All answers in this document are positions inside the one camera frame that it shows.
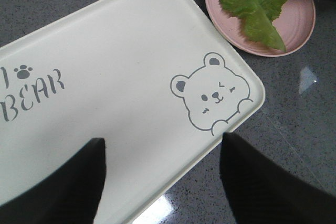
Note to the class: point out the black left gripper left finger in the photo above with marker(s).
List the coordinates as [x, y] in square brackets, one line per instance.
[69, 195]

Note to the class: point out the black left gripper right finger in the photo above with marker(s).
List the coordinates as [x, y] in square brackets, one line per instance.
[260, 191]

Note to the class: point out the pink round plate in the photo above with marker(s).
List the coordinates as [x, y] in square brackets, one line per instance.
[295, 25]

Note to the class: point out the green lettuce leaf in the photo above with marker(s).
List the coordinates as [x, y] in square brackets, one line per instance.
[256, 17]

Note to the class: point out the cream bear serving tray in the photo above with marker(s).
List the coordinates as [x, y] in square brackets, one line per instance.
[153, 78]

